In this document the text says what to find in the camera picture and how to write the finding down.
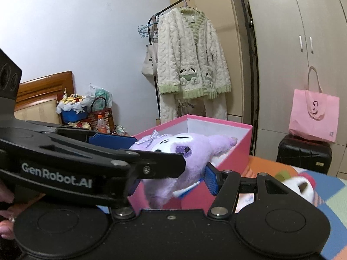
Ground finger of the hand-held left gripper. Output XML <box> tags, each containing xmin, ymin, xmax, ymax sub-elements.
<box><xmin>41</xmin><ymin>140</ymin><xmax>187</xmax><ymax>180</ymax></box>
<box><xmin>27</xmin><ymin>120</ymin><xmax>137</xmax><ymax>150</ymax></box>

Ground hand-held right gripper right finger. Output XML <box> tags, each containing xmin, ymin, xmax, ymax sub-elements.
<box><xmin>204</xmin><ymin>165</ymin><xmax>297</xmax><ymax>218</ymax></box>

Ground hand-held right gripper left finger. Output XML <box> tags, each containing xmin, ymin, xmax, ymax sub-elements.
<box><xmin>110</xmin><ymin>179</ymin><xmax>141</xmax><ymax>220</ymax></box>

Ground purple plush toy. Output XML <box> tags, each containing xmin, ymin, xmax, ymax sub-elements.
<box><xmin>129</xmin><ymin>130</ymin><xmax>239</xmax><ymax>209</ymax></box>

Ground pink cardboard box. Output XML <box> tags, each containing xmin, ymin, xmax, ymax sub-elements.
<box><xmin>127</xmin><ymin>114</ymin><xmax>253</xmax><ymax>210</ymax></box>

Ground person's left hand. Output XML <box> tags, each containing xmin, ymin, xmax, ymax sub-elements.
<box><xmin>0</xmin><ymin>181</ymin><xmax>17</xmax><ymax>240</ymax></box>

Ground orange drink bottle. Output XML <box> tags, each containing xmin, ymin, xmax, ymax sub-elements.
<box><xmin>97</xmin><ymin>114</ymin><xmax>109</xmax><ymax>134</ymax></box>

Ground red woven basket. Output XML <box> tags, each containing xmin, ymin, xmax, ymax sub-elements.
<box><xmin>87</xmin><ymin>97</ymin><xmax>114</xmax><ymax>134</ymax></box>

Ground white tissue packet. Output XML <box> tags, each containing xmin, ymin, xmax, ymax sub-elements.
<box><xmin>235</xmin><ymin>192</ymin><xmax>255</xmax><ymax>213</ymax></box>

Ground white green plastic bag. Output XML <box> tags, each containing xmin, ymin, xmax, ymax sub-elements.
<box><xmin>86</xmin><ymin>84</ymin><xmax>113</xmax><ymax>109</ymax></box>

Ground flower bouquet in blue box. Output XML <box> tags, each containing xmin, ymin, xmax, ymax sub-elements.
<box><xmin>56</xmin><ymin>87</ymin><xmax>88</xmax><ymax>126</ymax></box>

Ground fluffy cream pajama pants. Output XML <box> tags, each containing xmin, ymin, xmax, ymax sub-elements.
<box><xmin>159</xmin><ymin>93</ymin><xmax>228</xmax><ymax>124</ymax></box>

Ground cream canvas tote bag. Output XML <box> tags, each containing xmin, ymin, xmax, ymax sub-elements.
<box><xmin>141</xmin><ymin>13</ymin><xmax>159</xmax><ymax>77</ymax></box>

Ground wooden headboard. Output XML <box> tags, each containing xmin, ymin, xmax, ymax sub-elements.
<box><xmin>13</xmin><ymin>70</ymin><xmax>75</xmax><ymax>126</ymax></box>

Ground black suitcase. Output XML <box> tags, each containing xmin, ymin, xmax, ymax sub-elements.
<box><xmin>277</xmin><ymin>134</ymin><xmax>332</xmax><ymax>174</ymax></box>

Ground black clothes rack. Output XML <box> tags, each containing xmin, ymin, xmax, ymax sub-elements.
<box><xmin>148</xmin><ymin>0</ymin><xmax>259</xmax><ymax>156</ymax></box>

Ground fluffy cream pajama jacket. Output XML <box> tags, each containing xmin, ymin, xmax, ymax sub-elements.
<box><xmin>157</xmin><ymin>8</ymin><xmax>232</xmax><ymax>100</ymax></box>

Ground pink tote bag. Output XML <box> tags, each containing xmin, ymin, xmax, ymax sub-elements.
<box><xmin>288</xmin><ymin>65</ymin><xmax>340</xmax><ymax>143</ymax></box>

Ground patchwork tablecloth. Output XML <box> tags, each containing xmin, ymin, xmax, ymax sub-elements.
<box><xmin>241</xmin><ymin>156</ymin><xmax>347</xmax><ymax>260</ymax></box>

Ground beige tall cabinet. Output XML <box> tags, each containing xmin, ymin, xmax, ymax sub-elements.
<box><xmin>169</xmin><ymin>0</ymin><xmax>258</xmax><ymax>152</ymax></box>

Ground grey wardrobe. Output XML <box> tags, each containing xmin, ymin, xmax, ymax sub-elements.
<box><xmin>241</xmin><ymin>0</ymin><xmax>347</xmax><ymax>179</ymax></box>

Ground blue wire hangers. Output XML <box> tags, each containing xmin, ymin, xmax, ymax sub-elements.
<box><xmin>138</xmin><ymin>24</ymin><xmax>159</xmax><ymax>39</ymax></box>

